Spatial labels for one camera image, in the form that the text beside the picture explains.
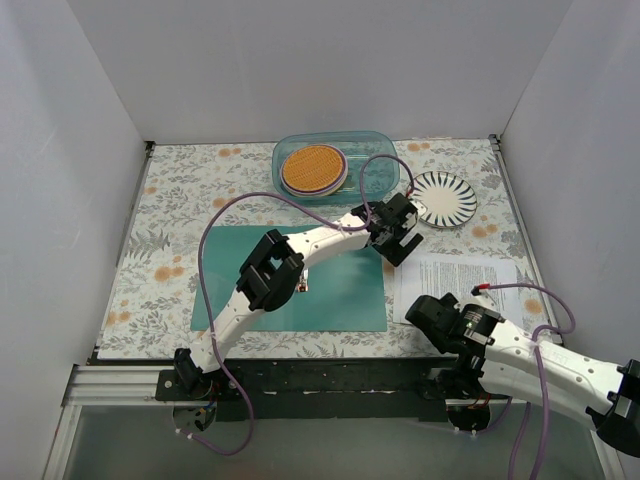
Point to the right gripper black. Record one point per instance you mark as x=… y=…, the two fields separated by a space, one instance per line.
x=422 y=314

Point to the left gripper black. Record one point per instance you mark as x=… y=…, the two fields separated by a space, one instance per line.
x=400 y=248

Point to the teal plastic folder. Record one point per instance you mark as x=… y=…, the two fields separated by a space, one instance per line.
x=345 y=293

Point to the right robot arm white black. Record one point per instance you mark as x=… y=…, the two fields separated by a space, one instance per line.
x=496 y=357

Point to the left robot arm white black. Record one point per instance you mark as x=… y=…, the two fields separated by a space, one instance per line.
x=272 y=271

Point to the silver folder clip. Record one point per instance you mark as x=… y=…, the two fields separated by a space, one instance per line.
x=303 y=285

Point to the printed paper stack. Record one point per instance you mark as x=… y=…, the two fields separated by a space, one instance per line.
x=437 y=274

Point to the clear teal plastic container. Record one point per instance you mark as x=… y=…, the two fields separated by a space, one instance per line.
x=371 y=172

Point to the blue striped white plate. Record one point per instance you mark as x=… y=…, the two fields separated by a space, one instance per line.
x=443 y=200

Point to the floral patterned table mat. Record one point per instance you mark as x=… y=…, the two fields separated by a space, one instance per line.
x=150 y=313

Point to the orange woven round coaster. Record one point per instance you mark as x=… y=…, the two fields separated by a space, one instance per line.
x=314 y=171

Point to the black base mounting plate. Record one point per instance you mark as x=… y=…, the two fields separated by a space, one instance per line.
x=472 y=413

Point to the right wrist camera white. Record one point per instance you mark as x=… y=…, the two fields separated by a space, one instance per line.
x=481 y=297

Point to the aluminium frame rail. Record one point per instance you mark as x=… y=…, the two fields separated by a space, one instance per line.
x=115 y=385

